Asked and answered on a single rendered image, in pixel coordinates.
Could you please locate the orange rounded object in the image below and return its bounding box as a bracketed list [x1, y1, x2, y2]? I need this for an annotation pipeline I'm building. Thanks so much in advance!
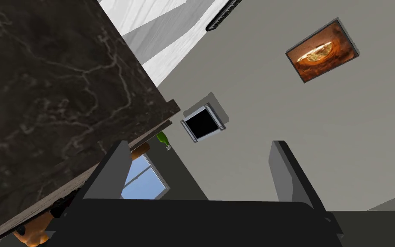
[12, 211, 55, 247]

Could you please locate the orange framed wall picture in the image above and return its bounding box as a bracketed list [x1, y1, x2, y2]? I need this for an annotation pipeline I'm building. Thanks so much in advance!
[285, 18, 360, 84]

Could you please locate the window with blue sky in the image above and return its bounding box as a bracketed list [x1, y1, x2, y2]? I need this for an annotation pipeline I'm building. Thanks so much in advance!
[120, 153, 171, 200]

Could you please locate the brown bread loaf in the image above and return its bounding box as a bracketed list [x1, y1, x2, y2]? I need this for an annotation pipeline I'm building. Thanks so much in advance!
[129, 142, 151, 161]

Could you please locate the green bottle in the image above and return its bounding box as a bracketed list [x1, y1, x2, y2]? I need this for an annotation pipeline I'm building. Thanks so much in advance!
[156, 131, 172, 151]

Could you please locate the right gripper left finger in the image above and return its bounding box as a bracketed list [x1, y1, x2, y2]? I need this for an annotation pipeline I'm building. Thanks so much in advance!
[75, 140, 133, 200]

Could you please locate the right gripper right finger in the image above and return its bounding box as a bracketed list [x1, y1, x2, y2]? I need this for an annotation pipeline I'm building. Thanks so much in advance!
[268, 140, 326, 211]

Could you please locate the black framed wall picture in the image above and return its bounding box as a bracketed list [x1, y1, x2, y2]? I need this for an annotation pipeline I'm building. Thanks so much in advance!
[180, 102, 227, 144]

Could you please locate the black ceiling vent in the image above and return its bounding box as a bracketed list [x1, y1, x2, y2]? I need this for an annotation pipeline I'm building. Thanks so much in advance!
[205, 0, 242, 33]

